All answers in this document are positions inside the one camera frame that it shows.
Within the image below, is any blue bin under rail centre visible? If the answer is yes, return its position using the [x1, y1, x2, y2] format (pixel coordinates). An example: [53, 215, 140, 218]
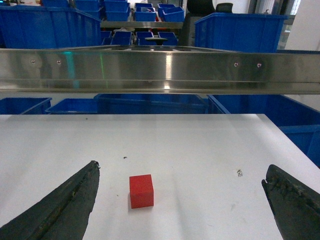
[94, 93, 209, 115]

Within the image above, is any red magnetic block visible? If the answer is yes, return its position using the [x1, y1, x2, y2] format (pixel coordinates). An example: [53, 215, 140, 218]
[129, 174, 154, 209]

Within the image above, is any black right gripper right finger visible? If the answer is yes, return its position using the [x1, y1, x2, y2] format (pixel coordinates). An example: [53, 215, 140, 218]
[261, 164, 320, 240]

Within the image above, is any large blue bin upper right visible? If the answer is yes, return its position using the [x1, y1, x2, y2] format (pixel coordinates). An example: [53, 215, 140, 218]
[194, 13, 288, 53]

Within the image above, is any stainless steel shelf rail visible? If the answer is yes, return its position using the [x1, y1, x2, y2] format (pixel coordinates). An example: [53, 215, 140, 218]
[0, 45, 320, 95]

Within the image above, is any large blue bin upper left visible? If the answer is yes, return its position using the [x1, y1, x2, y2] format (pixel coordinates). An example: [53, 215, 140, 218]
[0, 5, 101, 49]

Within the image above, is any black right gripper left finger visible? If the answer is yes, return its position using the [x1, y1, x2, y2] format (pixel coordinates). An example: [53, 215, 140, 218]
[0, 160, 100, 240]

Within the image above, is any black office chair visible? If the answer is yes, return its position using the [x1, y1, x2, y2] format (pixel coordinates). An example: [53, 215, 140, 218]
[177, 0, 233, 47]

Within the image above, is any large blue bin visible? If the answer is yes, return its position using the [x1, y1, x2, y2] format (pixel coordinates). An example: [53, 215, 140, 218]
[0, 5, 101, 49]
[194, 13, 288, 53]

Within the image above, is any blue bin lower left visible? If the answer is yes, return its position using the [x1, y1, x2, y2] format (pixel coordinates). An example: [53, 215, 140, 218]
[0, 97, 52, 115]

